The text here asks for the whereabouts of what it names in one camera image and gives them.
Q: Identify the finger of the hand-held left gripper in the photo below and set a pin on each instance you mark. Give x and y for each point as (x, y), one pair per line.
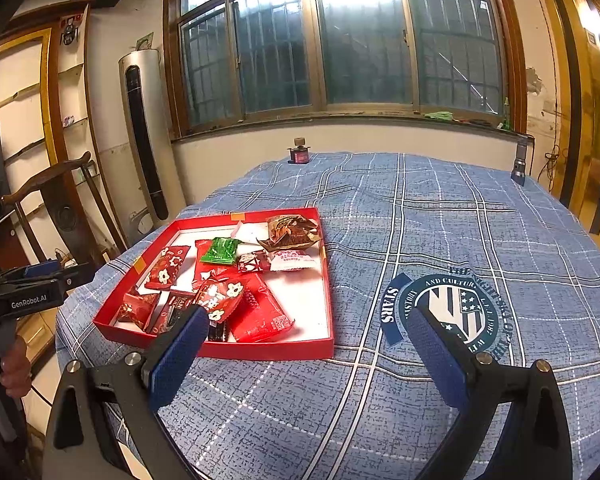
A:
(75, 276)
(40, 270)

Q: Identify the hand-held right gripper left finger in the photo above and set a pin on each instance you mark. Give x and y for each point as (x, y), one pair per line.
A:
(175, 355)

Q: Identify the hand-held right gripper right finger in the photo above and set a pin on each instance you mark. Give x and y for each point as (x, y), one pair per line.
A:
(440, 360)

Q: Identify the dark maroon snack packet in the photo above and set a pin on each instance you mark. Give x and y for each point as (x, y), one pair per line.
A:
(172, 310)

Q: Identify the small dark red snack packet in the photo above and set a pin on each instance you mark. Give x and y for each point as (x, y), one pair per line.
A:
(135, 307)

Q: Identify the red flower print snack packet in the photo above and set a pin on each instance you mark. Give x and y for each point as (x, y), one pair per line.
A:
(166, 270)
(220, 300)

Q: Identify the plain red snack packet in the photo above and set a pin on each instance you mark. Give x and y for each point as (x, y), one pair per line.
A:
(205, 272)

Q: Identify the large red snack packet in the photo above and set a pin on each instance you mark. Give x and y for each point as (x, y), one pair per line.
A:
(260, 320)

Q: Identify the green snack packet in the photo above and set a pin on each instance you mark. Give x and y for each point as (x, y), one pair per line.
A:
(220, 251)

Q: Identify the red shallow box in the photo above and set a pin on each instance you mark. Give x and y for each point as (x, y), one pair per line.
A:
(300, 310)

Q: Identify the pink white snack packet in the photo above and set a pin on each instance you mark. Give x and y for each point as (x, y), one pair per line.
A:
(292, 260)

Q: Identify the brown gold snack packet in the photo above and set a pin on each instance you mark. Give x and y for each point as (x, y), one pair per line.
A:
(292, 232)

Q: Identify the person's left hand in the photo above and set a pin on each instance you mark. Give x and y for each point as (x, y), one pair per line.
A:
(16, 367)

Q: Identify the wooden chair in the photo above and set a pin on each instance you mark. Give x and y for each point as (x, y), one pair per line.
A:
(40, 179)

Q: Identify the blue plaid blanket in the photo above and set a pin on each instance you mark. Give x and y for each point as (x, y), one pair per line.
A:
(430, 220)

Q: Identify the tower air conditioner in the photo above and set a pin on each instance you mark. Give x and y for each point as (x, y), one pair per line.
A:
(145, 135)

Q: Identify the grey flashlight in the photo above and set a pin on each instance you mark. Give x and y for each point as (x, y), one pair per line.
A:
(520, 165)

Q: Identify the small dark red bottle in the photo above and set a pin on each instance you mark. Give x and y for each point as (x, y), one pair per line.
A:
(298, 152)

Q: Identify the green cloth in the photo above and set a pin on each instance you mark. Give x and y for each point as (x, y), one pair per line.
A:
(439, 115)

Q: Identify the green white label card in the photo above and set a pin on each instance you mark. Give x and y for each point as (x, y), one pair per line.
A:
(144, 41)

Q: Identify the green bottle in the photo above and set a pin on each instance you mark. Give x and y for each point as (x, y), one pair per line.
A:
(506, 115)

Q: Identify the golden door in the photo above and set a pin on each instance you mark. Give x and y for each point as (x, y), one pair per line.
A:
(580, 110)

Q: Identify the barred window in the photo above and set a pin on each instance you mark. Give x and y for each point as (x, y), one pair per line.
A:
(330, 45)

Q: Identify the white square sticker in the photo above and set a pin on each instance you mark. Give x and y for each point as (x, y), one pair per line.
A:
(591, 36)

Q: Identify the white wall shelf unit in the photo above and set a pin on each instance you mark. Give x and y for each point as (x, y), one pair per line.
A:
(75, 95)

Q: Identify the red wall poster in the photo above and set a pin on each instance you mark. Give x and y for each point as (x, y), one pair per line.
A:
(70, 30)

